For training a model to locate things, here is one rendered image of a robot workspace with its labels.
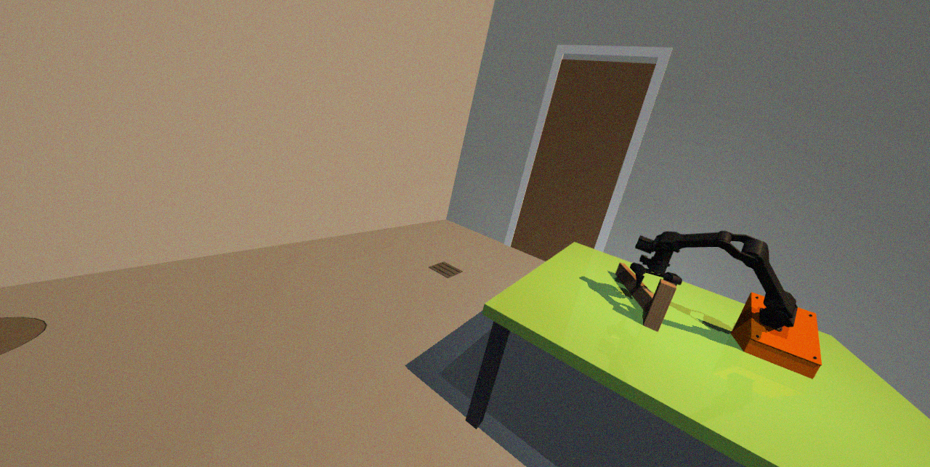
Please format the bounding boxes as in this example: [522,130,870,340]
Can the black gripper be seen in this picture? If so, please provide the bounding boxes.
[630,256,682,289]

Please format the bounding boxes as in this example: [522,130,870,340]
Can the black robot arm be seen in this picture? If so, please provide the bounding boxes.
[635,230,798,332]

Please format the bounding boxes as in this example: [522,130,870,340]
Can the wooden post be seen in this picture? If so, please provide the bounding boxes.
[643,279,676,332]

